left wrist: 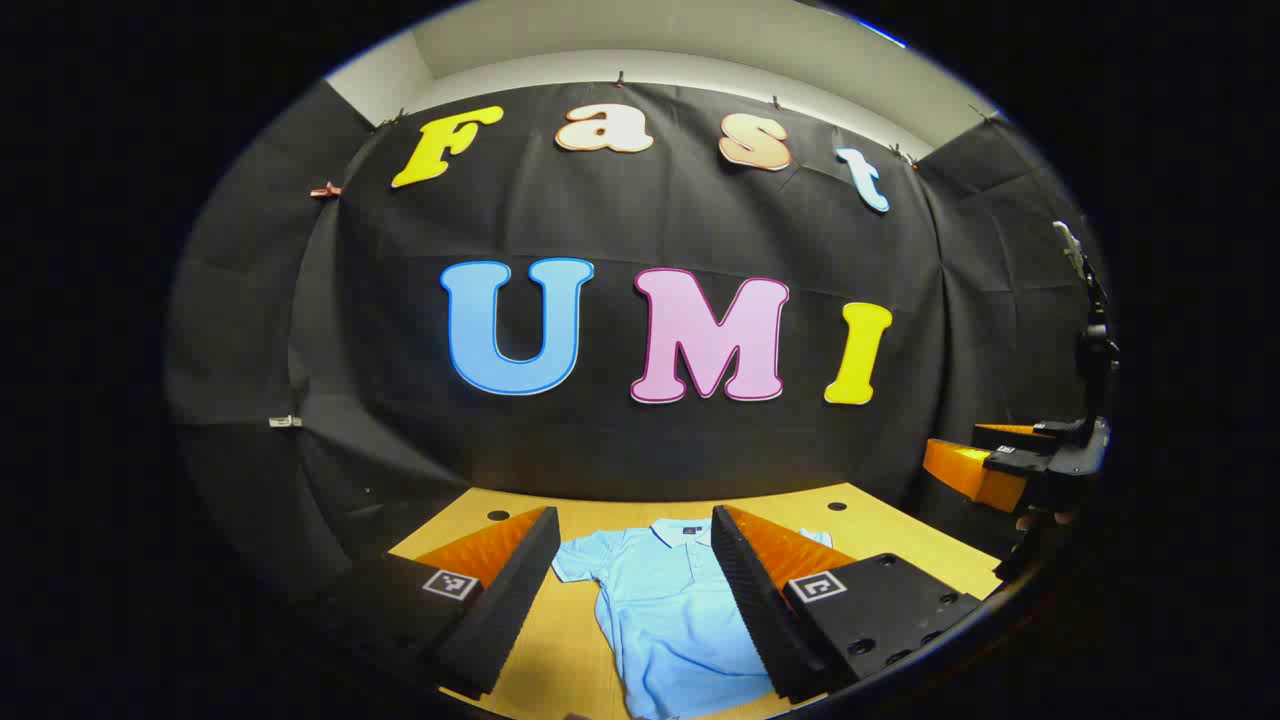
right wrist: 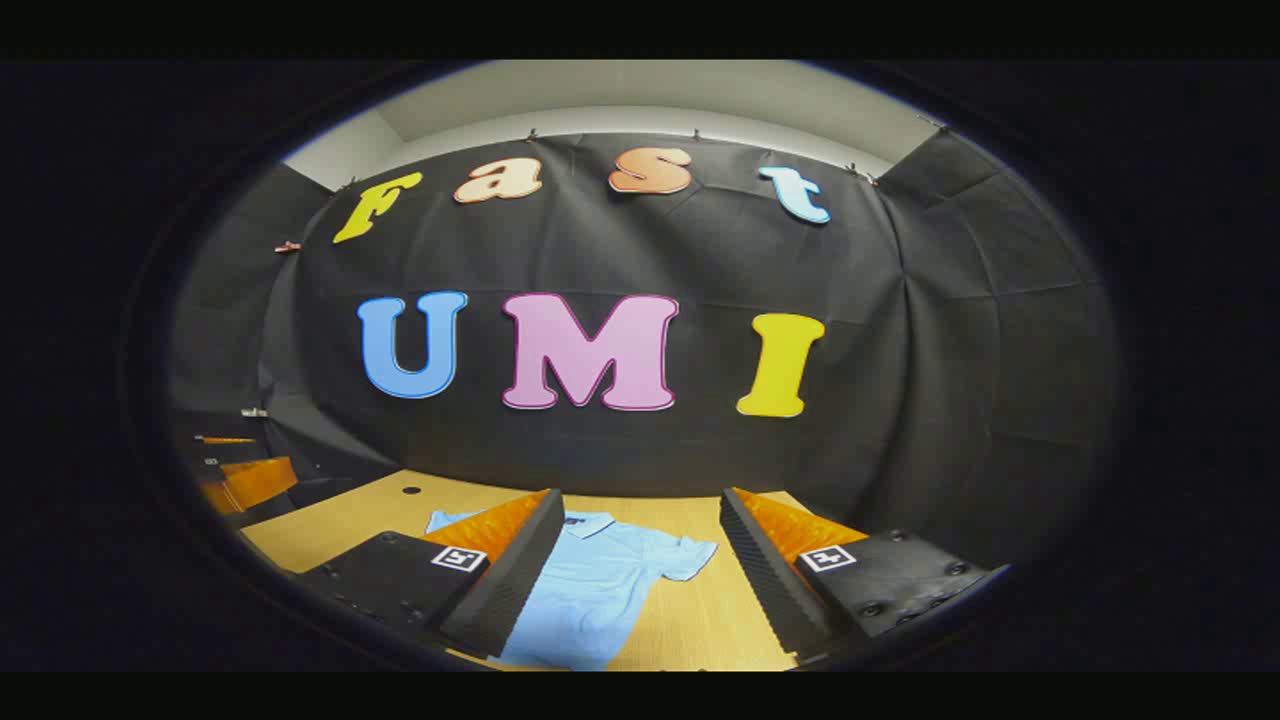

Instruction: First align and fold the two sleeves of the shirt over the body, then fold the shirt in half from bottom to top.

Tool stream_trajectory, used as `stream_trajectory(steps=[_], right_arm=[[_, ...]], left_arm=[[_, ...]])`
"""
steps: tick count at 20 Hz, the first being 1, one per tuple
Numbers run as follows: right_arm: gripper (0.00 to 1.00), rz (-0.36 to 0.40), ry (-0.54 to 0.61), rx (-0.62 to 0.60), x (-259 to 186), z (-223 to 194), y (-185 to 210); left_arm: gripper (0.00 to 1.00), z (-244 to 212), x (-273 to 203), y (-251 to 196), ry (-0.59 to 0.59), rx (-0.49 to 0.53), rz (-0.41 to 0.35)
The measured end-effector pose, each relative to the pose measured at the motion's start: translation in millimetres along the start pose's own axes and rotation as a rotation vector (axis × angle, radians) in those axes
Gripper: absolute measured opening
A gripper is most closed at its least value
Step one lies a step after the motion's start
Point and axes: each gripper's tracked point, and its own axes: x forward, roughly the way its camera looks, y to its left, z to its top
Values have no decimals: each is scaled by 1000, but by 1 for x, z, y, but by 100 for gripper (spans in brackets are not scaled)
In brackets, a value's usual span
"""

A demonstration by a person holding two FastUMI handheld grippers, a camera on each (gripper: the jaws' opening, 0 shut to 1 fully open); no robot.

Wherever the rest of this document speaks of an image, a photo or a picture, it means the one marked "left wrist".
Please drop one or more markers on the copper backdrop clip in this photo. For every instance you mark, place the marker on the copper backdrop clip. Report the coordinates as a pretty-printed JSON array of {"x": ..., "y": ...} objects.
[{"x": 325, "y": 190}]

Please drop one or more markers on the black backdrop cloth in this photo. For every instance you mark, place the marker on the black backdrop cloth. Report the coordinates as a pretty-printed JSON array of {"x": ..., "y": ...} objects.
[{"x": 600, "y": 220}]

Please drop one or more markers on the light blue T-shirt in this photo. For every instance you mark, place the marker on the light blue T-shirt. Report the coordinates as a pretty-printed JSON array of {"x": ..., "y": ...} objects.
[{"x": 660, "y": 610}]

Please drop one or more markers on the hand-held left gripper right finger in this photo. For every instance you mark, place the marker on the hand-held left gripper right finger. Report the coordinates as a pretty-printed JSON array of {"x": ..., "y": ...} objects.
[{"x": 745, "y": 590}]

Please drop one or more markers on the silver backdrop clip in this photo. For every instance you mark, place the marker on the silver backdrop clip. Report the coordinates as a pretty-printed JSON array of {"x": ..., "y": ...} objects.
[{"x": 285, "y": 422}]

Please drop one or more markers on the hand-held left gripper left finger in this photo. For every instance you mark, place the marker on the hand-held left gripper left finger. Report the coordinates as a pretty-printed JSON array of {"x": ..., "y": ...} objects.
[{"x": 520, "y": 580}]

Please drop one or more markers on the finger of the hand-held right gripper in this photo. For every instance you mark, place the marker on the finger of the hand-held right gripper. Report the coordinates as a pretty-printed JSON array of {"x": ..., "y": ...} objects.
[
  {"x": 1010, "y": 434},
  {"x": 975, "y": 475}
]

